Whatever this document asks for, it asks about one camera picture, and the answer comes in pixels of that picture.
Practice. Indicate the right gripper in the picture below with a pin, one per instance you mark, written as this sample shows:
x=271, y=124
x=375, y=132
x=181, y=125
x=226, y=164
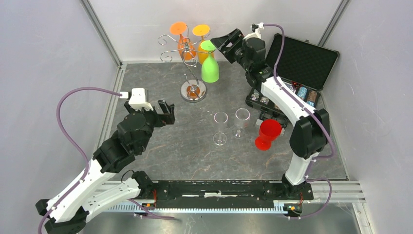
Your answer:
x=221, y=42

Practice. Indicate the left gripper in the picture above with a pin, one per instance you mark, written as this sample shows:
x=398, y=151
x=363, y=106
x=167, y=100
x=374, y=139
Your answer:
x=164, y=119

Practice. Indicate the yellow wine glass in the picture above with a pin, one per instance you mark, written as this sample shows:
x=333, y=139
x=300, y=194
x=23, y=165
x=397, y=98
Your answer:
x=200, y=30

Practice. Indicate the green wine glass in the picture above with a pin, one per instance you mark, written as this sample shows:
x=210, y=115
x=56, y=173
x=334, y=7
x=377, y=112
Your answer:
x=210, y=67

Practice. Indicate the orange wine glass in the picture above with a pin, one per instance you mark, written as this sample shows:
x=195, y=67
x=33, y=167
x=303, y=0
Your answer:
x=185, y=47

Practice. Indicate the clear wine glass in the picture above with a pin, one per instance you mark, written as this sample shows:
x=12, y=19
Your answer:
x=241, y=121
x=220, y=121

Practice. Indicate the red wine glass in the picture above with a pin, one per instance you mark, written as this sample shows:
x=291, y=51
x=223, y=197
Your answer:
x=269, y=130

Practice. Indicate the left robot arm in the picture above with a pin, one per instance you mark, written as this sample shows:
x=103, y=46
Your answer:
x=73, y=208

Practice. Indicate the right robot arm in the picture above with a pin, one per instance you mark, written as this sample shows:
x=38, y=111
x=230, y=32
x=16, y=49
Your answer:
x=311, y=126

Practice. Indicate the chrome wine glass rack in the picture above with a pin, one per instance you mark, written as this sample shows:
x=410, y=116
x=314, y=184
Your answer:
x=193, y=90

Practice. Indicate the black poker chip case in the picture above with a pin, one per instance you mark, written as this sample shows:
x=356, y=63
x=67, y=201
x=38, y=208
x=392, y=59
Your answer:
x=303, y=67

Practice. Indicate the grey small block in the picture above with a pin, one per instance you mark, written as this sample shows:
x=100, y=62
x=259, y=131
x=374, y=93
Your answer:
x=258, y=123

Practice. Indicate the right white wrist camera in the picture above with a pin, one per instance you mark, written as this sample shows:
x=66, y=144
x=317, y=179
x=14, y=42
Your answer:
x=256, y=31

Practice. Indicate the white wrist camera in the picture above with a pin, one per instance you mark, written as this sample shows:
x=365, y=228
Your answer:
x=137, y=99
x=256, y=31

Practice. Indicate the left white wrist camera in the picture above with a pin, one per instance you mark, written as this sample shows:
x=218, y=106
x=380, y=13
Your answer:
x=137, y=99

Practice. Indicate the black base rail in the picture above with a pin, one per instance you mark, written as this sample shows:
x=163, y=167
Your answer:
x=240, y=197

